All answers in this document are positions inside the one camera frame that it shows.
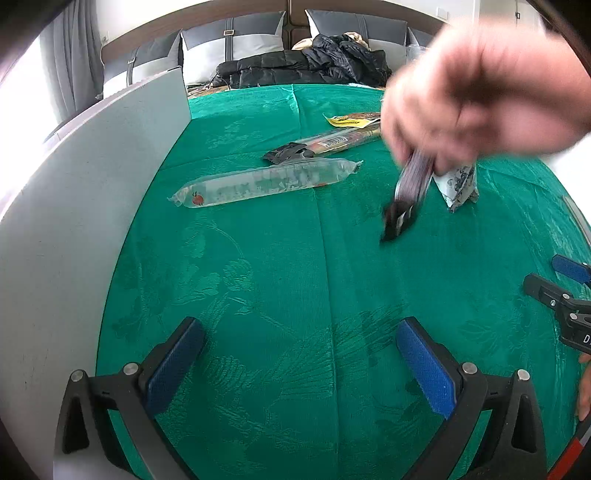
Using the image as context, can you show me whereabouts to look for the brown headboard panel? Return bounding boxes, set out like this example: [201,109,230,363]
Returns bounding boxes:
[289,0,319,49]
[100,0,291,61]

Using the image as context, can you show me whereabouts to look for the person's right forearm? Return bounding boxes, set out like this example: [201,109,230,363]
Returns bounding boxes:
[540,25,591,155]

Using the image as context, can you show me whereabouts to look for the black chocolate bar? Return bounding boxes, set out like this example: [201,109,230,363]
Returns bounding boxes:
[379,150,437,244]

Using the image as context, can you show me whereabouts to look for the beige cloth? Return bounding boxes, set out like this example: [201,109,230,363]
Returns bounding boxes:
[292,31,370,51]

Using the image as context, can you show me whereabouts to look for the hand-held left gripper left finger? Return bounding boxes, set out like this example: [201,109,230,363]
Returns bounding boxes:
[53,316,206,480]

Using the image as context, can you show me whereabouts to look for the grey smartphone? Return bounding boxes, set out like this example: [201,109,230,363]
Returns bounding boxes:
[563,196,591,241]

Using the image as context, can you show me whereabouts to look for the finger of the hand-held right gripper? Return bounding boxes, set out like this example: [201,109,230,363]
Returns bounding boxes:
[551,254,591,283]
[524,273,591,319]

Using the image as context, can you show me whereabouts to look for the black puffer jacket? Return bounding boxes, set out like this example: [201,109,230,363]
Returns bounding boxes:
[216,33,393,89]

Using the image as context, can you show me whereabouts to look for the black red striped strap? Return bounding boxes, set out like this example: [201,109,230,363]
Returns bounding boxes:
[547,422,591,480]

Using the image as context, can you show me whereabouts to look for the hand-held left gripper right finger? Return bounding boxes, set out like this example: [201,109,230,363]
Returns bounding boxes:
[396,318,548,480]

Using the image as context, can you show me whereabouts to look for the red snack packet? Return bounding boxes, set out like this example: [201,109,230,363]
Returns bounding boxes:
[431,162,480,214]

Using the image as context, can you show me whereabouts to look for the person's right hand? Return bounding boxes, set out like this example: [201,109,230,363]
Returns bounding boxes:
[381,21,546,175]

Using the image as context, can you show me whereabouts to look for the yellow label snack packet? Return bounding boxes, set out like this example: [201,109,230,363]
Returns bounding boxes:
[324,112,384,129]

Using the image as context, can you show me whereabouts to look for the long dark stick packet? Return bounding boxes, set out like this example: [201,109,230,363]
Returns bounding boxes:
[262,126,384,166]

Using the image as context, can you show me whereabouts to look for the white cardboard box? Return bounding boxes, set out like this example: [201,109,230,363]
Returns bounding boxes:
[0,65,191,480]

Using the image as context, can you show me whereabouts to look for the clear long sausage packet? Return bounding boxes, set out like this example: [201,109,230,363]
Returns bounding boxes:
[167,157,365,209]

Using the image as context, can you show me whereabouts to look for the grey curtain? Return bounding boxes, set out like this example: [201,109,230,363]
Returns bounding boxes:
[39,0,105,112]

